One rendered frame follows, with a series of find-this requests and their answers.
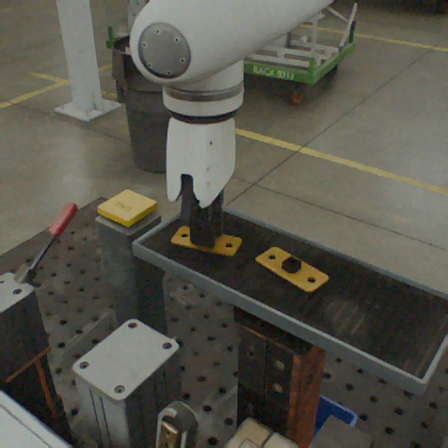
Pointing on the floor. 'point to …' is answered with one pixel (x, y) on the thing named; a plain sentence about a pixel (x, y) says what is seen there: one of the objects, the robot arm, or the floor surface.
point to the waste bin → (141, 108)
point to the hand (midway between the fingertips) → (206, 225)
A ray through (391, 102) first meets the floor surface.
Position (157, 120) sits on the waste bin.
